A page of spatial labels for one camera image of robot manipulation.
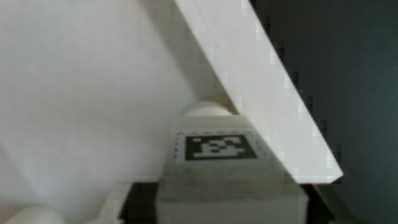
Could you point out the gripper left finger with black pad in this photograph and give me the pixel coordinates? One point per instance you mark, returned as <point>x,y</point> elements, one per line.
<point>128,207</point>

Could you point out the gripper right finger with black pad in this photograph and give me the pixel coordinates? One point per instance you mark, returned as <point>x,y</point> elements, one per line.
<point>327,210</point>

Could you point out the white table leg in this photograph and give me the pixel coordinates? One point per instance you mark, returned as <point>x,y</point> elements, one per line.
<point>224,185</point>

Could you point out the white square table top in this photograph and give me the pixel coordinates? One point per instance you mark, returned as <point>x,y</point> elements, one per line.
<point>108,63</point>

